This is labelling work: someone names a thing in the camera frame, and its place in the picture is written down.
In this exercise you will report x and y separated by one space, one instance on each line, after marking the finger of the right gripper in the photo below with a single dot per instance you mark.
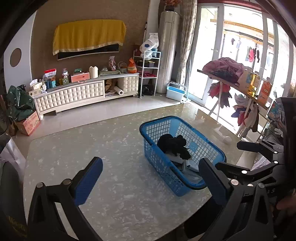
265 174
268 149

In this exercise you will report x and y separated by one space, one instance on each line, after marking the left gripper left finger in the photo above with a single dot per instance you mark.
79 188

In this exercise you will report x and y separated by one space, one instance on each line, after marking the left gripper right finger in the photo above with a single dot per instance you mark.
223 192

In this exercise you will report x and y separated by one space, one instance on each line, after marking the light blue cloth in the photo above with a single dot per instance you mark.
191 171

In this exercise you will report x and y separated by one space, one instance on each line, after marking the blue plastic laundry basket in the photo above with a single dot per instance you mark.
168 166

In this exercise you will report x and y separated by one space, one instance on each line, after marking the black plush toy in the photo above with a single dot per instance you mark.
174 145

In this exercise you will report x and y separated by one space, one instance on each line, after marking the right hand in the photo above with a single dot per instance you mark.
288 202

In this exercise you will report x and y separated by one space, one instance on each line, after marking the grey patterned cushion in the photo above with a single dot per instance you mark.
261 162

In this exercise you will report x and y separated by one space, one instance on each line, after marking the wooden clothes rack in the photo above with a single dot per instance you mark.
245 102

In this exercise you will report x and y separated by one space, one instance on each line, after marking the cardboard box red print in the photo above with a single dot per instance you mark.
28 125

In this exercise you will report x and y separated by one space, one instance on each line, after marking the black chair with yellow print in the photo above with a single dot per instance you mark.
13 221

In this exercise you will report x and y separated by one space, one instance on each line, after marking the pink clothes pile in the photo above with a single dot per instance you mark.
225 68

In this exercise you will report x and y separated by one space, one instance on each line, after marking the paper towel roll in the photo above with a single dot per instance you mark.
118 90

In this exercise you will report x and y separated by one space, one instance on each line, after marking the blue white plastic bin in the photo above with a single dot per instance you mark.
175 91

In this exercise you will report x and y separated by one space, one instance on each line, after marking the green plastic bag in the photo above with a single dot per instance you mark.
20 104

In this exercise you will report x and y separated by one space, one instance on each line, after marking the pink storage box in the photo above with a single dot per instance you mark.
80 77

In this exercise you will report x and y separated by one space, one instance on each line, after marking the white tufted TV cabinet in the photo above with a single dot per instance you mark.
85 92

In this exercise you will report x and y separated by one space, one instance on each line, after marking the white canister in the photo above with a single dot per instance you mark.
93 72

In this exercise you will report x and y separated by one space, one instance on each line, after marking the orange bag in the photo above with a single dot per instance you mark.
132 68

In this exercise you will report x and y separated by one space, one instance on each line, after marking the white metal shelf rack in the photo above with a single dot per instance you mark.
148 65

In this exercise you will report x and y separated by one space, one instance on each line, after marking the yellow cloth covered TV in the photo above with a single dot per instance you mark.
86 35

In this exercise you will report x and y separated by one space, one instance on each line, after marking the white bags on shelf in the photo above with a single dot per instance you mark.
148 45

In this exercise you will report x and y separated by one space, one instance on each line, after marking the standing air conditioner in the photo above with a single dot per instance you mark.
168 32

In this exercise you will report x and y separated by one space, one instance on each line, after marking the patterned curtain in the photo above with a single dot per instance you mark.
189 14

